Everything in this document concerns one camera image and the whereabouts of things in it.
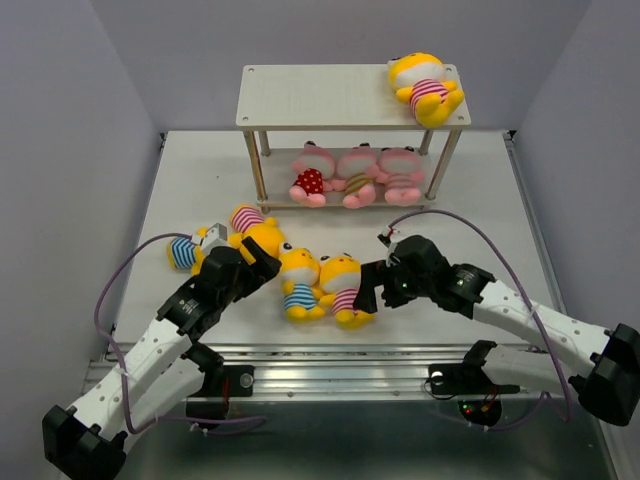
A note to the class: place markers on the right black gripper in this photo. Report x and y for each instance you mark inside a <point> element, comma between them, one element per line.
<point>374,273</point>

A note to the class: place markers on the yellow toy blue stripes face-down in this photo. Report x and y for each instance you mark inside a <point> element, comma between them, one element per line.
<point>182,252</point>

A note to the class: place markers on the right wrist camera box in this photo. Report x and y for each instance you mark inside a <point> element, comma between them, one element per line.
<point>392,239</point>

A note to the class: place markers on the pink toy yellow striped shirt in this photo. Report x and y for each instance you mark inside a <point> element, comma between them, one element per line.
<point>355,176</point>

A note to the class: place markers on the pink toy red polka shirt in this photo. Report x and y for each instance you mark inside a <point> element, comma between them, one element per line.
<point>314,167</point>

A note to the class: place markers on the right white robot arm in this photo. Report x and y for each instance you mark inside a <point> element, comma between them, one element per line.
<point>596,366</point>

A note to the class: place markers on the aluminium rail frame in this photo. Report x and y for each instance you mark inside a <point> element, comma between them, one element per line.
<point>203,174</point>

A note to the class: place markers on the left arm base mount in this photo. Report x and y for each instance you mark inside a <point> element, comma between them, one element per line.
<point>229,381</point>

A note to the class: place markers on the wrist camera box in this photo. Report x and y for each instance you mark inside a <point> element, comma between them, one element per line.
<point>392,239</point>
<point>207,238</point>

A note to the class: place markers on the yellow toy blue stripes centre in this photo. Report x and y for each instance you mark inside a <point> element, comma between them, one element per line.
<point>299,274</point>

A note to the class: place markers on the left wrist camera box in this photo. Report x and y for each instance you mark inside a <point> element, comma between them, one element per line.
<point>207,238</point>

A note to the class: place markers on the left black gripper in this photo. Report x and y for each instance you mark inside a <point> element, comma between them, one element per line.
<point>265,268</point>

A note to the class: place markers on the yellow toy pink stripes face-down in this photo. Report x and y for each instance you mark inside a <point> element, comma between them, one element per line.
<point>248,222</point>

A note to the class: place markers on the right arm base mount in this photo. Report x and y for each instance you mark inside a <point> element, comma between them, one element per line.
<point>458,379</point>

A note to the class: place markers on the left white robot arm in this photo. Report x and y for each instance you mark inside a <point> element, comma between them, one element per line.
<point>87,440</point>

